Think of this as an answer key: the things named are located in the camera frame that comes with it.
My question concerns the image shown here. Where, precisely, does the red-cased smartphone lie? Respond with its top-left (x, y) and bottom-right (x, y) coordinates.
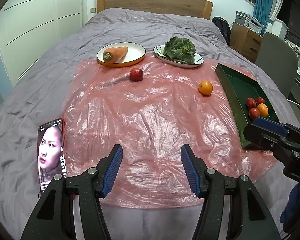
top-left (37, 118), bottom-right (67, 193)

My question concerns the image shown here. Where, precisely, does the pink plastic sheet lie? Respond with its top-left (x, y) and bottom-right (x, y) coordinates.
top-left (62, 57), bottom-right (278, 209)

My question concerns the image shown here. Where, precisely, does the black backpack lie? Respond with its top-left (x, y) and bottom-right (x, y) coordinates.
top-left (212, 17), bottom-right (232, 46)

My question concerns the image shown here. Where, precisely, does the grey printer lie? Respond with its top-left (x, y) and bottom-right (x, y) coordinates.
top-left (235, 11), bottom-right (264, 34)

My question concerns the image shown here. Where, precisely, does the white patterned plate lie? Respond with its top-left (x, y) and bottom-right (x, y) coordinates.
top-left (153, 44), bottom-right (204, 68)

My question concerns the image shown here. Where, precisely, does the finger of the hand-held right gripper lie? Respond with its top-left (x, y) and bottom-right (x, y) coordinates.
top-left (254, 116), bottom-right (300, 143)
top-left (244, 124), bottom-right (288, 153)

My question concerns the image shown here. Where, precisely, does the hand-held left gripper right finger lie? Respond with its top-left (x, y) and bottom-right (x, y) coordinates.
top-left (180, 144), bottom-right (282, 240)

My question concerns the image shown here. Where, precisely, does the orange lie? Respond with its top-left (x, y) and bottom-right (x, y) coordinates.
top-left (257, 103), bottom-right (269, 117)
top-left (199, 80), bottom-right (213, 96)

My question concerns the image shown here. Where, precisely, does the long blue curtain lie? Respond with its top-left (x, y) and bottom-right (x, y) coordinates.
top-left (254, 0), bottom-right (274, 28)

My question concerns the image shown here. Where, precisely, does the wooden headboard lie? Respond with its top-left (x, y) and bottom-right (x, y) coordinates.
top-left (97, 0), bottom-right (213, 20)

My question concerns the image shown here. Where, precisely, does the white wardrobe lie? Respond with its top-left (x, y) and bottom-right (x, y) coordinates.
top-left (0, 0), bottom-right (83, 85)

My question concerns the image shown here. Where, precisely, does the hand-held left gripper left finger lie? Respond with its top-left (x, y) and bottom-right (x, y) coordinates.
top-left (20, 144), bottom-right (124, 240)

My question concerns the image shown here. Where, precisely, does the person's right hand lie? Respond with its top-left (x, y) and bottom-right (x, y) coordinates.
top-left (280, 182), bottom-right (300, 227)

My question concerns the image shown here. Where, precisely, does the green rectangular tray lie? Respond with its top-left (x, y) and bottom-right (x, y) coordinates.
top-left (214, 63), bottom-right (279, 150)

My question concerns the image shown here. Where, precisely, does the wooden drawer cabinet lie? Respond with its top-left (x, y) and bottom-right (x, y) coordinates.
top-left (229, 22), bottom-right (263, 63)

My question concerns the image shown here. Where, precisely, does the green bok choy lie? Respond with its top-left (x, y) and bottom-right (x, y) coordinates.
top-left (164, 36), bottom-right (196, 64)

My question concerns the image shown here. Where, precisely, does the carrot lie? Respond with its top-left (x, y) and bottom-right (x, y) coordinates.
top-left (102, 46), bottom-right (128, 63)

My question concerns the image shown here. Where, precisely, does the grey office chair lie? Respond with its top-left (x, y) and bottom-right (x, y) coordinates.
top-left (254, 32), bottom-right (300, 110)

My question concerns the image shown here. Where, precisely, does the orange-rimmed white plate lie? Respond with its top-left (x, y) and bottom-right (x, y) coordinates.
top-left (96, 42), bottom-right (146, 67)

